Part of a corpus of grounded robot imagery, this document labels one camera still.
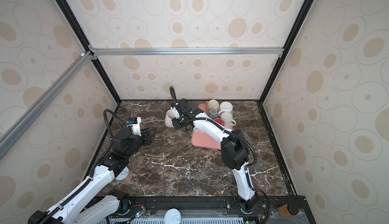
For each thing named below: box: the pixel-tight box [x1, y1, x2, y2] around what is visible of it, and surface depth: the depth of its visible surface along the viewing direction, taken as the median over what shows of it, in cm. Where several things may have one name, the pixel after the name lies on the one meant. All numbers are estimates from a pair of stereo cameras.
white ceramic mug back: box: [218, 101, 233, 117], surface depth 108 cm
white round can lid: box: [164, 208, 182, 224], surface depth 67 cm
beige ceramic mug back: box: [205, 99, 220, 110], surface depth 108 cm
